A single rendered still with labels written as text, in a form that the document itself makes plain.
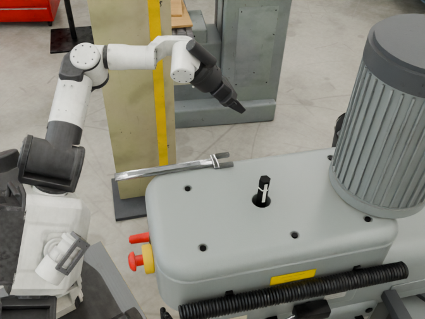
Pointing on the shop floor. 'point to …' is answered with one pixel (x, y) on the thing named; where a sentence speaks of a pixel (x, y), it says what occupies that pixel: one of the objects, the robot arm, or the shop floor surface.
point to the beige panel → (136, 97)
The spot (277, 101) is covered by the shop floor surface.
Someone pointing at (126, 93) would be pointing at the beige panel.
